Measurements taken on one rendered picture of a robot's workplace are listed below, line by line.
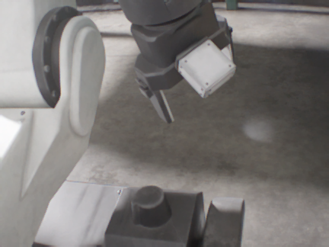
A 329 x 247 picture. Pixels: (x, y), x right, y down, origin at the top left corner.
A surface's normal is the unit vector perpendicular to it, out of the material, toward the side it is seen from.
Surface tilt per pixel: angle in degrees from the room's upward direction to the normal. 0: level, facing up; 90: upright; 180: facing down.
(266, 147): 0
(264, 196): 0
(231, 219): 7
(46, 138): 37
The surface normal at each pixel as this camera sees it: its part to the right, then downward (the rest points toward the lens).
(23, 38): -0.28, 0.08
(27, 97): -0.18, 0.77
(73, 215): -0.16, -0.80
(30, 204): 0.96, 0.02
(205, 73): -0.03, -0.32
